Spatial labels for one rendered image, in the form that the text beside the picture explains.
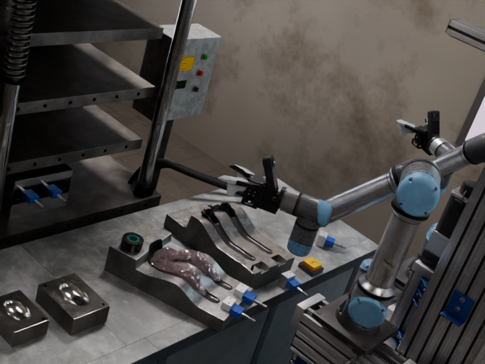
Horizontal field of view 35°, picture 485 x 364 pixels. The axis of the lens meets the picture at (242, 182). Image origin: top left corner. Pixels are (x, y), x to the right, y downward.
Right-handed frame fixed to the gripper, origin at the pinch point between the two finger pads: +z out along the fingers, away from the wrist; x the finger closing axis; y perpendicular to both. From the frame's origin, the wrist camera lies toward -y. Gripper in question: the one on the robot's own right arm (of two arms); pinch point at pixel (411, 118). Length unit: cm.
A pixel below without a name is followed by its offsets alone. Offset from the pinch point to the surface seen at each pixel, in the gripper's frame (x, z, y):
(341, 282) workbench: -16, -3, 83
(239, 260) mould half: -82, -23, 46
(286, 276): -63, -30, 52
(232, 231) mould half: -77, -5, 46
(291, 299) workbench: -52, -20, 73
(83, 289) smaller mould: -146, -37, 39
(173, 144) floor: -13, 242, 145
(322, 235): -30, -1, 57
